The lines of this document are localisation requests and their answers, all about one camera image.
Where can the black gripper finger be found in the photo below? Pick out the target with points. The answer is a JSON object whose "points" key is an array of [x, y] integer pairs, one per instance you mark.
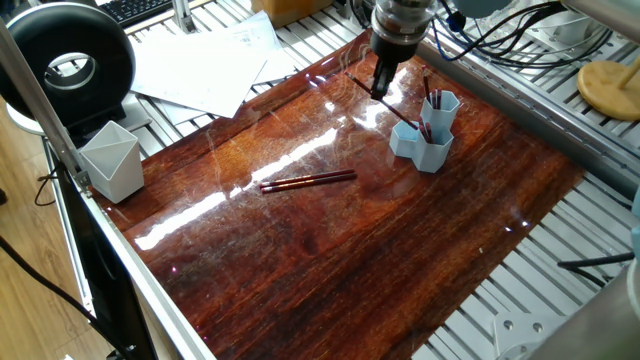
{"points": [[391, 78], [378, 78]]}

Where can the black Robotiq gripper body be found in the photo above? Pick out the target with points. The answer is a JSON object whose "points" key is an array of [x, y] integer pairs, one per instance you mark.
{"points": [[393, 45]]}

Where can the light blue hexagonal pen holder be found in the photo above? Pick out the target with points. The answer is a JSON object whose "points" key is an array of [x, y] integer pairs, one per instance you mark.
{"points": [[420, 155]]}

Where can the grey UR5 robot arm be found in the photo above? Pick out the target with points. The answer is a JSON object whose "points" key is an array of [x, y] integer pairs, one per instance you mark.
{"points": [[405, 12]]}

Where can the grey pentagonal pen holder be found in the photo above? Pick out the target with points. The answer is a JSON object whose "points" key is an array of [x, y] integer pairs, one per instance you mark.
{"points": [[115, 175]]}

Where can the small tan box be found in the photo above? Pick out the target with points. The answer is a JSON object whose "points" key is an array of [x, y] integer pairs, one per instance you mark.
{"points": [[285, 10]]}

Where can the small white paper sheet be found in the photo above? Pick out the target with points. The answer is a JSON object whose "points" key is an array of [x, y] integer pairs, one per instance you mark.
{"points": [[250, 40]]}

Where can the large white paper sheet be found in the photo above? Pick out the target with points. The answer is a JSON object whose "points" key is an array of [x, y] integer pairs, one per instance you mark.
{"points": [[200, 70]]}

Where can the brown wood-grain board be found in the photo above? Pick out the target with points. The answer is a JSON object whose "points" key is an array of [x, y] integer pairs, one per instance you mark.
{"points": [[330, 260]]}

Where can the yellow wooden disc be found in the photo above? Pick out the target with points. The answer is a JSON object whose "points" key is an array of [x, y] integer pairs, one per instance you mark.
{"points": [[610, 90]]}

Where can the black keyboard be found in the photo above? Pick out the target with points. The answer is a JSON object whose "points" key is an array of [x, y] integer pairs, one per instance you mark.
{"points": [[140, 10]]}

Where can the silver metal post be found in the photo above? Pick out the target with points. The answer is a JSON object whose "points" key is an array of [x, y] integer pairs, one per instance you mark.
{"points": [[184, 15]]}

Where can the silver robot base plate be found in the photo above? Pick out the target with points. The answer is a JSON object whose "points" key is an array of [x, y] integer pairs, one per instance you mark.
{"points": [[515, 340]]}

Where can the grey aluminium frame rail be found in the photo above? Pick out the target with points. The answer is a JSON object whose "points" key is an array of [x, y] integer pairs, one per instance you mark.
{"points": [[45, 105]]}

